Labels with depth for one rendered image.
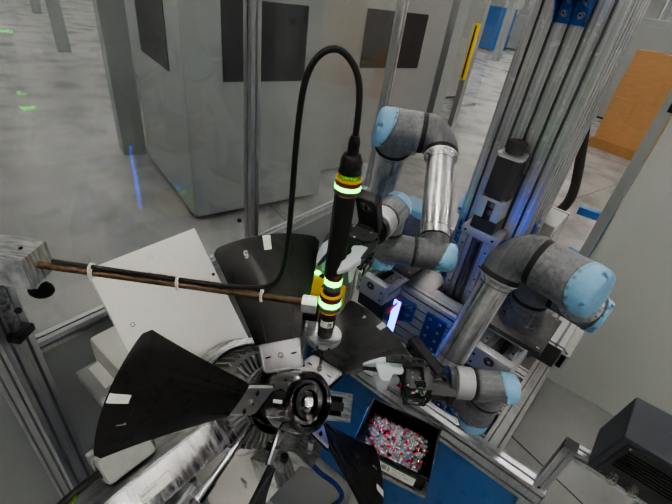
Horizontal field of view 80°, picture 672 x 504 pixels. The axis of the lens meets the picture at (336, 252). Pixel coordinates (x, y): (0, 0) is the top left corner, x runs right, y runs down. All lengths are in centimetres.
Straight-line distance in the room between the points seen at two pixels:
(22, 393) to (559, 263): 127
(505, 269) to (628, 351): 182
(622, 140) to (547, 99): 732
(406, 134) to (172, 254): 70
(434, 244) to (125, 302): 72
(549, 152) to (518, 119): 14
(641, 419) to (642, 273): 149
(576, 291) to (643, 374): 190
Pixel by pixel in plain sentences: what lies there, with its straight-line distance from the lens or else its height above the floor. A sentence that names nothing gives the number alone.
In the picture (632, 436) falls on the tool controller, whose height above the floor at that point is 123.
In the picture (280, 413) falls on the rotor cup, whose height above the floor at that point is 122.
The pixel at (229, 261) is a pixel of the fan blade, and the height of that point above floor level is 140.
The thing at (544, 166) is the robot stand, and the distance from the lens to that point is 149.
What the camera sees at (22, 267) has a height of 141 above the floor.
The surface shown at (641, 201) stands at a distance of 239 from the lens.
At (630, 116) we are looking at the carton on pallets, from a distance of 873.
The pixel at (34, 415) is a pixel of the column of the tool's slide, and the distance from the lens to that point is 133.
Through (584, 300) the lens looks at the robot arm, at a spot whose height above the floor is 145.
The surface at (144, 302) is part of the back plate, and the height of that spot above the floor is 128.
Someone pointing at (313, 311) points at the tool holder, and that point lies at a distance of 79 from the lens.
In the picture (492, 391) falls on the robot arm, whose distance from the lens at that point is 102.
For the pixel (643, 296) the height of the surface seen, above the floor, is 79.
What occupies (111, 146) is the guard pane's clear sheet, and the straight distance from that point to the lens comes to 122.
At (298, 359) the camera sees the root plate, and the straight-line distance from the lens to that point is 88.
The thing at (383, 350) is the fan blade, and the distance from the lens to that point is 104.
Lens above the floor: 192
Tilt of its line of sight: 34 degrees down
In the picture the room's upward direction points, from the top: 9 degrees clockwise
